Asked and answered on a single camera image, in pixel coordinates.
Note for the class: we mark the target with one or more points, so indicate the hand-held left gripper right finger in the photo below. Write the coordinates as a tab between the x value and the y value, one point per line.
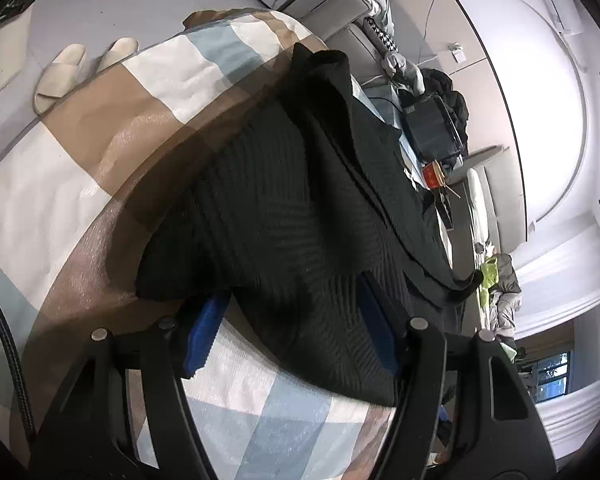
380	330

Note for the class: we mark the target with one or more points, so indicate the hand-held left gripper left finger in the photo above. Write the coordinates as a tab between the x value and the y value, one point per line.
202	330

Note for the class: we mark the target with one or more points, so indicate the black knit shirt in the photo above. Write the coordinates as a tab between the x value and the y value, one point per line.
290	240

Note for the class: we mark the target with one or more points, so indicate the green cloth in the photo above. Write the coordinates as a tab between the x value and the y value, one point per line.
490	272

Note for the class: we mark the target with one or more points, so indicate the grey jacket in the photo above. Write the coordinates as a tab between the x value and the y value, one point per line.
507	285

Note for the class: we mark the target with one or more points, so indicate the black food tray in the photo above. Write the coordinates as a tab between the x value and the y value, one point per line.
445	210

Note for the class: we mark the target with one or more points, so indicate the white pillow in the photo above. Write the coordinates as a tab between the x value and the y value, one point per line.
477	205

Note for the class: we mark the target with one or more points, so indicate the red bowl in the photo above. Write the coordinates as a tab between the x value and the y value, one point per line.
434	175

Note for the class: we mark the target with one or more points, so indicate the window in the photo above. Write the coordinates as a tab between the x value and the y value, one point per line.
550	375

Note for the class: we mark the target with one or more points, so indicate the padded beige headboard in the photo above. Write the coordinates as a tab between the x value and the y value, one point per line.
505	195

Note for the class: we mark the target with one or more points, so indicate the white curtain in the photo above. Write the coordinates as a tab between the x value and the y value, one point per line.
570	270

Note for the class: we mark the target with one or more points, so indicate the checked blanket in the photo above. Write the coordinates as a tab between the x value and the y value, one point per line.
80	170

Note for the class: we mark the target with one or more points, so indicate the glass side table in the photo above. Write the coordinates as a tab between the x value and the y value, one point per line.
390	110

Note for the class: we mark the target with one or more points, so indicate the black bag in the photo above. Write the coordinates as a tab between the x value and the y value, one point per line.
442	82

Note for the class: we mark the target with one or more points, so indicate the grey crumpled cloth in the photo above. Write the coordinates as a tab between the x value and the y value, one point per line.
405	70

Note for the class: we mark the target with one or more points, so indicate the beige slipper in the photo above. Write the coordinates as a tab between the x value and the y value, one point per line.
117	52
60	80

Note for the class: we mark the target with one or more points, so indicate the houndstooth cushion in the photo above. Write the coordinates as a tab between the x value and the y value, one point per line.
380	35

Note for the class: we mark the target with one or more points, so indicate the grey sofa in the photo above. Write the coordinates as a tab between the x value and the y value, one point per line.
340	15

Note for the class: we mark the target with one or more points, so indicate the white trash bin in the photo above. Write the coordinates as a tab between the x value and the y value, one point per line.
0	60

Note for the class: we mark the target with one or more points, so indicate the wall socket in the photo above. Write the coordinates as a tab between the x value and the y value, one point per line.
457	52

